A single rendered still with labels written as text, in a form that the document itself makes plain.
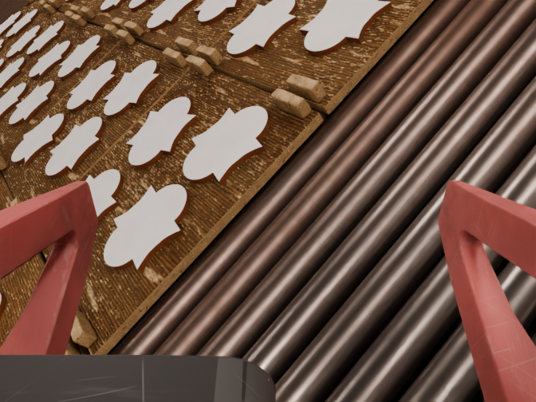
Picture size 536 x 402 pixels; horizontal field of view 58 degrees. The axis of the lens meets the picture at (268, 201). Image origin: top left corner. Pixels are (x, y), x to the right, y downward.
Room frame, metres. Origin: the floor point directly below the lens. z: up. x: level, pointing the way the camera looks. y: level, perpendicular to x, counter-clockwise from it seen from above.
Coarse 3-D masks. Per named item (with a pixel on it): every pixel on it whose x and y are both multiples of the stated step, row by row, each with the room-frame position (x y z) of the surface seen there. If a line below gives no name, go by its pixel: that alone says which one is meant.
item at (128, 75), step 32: (128, 64) 1.04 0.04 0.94; (160, 64) 0.93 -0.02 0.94; (96, 96) 1.01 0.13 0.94; (128, 96) 0.89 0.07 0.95; (160, 96) 0.83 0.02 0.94; (32, 128) 1.13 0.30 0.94; (64, 128) 1.00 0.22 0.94; (96, 128) 0.88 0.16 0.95; (128, 128) 0.81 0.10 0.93; (0, 160) 1.05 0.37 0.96; (32, 160) 0.98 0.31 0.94; (64, 160) 0.86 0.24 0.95; (96, 160) 0.80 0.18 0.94; (32, 192) 0.87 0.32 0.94
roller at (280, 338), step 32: (512, 64) 0.35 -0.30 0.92; (480, 96) 0.35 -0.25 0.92; (512, 96) 0.33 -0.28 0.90; (448, 128) 0.34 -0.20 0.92; (480, 128) 0.32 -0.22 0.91; (416, 160) 0.34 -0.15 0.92; (448, 160) 0.32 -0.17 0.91; (416, 192) 0.31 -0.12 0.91; (384, 224) 0.30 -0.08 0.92; (352, 256) 0.30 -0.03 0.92; (320, 288) 0.29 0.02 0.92; (352, 288) 0.28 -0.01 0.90; (288, 320) 0.29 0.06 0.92; (320, 320) 0.28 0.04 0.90; (256, 352) 0.28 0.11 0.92; (288, 352) 0.27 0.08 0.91
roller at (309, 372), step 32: (512, 128) 0.29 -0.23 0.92; (480, 160) 0.28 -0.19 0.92; (512, 160) 0.27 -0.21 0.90; (416, 224) 0.28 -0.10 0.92; (384, 256) 0.27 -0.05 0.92; (416, 256) 0.25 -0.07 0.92; (384, 288) 0.25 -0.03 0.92; (352, 320) 0.24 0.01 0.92; (384, 320) 0.23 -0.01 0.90; (320, 352) 0.24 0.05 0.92; (352, 352) 0.23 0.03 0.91; (288, 384) 0.23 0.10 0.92; (320, 384) 0.22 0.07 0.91
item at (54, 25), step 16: (48, 16) 1.83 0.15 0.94; (64, 16) 1.69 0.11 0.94; (32, 32) 1.76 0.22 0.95; (48, 32) 1.63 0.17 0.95; (64, 32) 1.56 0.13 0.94; (16, 48) 1.74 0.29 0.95; (32, 48) 1.61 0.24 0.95; (48, 48) 1.54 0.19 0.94; (0, 64) 1.72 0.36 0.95; (16, 64) 1.59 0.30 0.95; (32, 64) 1.52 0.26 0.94; (0, 80) 1.57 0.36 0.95; (16, 80) 1.50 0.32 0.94; (0, 96) 1.49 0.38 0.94
